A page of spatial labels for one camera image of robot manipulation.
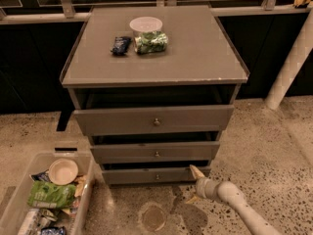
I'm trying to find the round floor drain cover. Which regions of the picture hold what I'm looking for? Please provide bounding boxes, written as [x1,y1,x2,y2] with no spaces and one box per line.
[138,203,167,232]

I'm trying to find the white plastic bowl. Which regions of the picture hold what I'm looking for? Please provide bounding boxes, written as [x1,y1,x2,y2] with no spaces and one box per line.
[129,17,163,36]

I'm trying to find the white diagonal pillar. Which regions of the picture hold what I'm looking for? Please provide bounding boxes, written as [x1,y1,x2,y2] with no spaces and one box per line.
[265,11,313,110]

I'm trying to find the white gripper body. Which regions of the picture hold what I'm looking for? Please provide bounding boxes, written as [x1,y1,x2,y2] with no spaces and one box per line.
[196,177,218,201]

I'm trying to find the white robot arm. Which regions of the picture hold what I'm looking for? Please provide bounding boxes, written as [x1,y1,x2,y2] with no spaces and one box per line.
[189,164,282,235]

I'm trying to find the green chip bag in bin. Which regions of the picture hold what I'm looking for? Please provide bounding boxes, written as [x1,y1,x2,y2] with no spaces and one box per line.
[27,181,76,209]

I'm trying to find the blue packet in bin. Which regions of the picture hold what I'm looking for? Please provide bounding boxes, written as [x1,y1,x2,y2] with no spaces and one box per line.
[40,227,67,235]

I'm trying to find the grey drawer cabinet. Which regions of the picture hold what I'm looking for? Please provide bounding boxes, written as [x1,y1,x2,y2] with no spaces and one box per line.
[61,6,248,173]

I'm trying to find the grey bottom drawer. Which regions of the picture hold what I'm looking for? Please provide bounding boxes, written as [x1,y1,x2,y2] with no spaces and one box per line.
[101,165,212,186]

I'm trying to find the grey middle drawer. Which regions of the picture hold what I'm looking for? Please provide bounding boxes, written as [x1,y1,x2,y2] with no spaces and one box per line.
[91,141,220,164]

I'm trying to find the green snack bag on cabinet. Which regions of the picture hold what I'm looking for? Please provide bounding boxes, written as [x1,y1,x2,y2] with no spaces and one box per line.
[134,31,168,55]

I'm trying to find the cream bowl in bin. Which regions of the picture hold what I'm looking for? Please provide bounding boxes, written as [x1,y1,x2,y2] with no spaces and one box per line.
[48,159,78,185]

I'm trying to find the grey top drawer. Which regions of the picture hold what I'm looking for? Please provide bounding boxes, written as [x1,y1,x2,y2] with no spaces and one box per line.
[74,105,234,136]

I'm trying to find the white packet in bin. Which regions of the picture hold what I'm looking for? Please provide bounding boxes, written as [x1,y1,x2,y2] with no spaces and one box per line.
[18,209,58,235]

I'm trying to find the grey drawer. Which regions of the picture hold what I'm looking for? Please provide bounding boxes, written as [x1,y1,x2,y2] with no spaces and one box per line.
[74,105,234,136]
[101,165,212,186]
[91,141,220,164]

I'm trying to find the metal railing frame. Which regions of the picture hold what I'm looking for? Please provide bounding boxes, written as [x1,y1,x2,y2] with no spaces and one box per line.
[0,0,313,25]

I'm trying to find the dark blue snack packet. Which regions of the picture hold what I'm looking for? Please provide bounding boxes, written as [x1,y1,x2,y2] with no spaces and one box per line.
[111,36,132,56]

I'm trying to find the clear plastic storage bin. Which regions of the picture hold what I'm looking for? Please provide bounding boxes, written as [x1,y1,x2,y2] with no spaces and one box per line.
[0,152,95,235]

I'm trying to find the yellow object on ledge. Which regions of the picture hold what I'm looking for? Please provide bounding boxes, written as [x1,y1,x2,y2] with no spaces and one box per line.
[293,0,311,8]

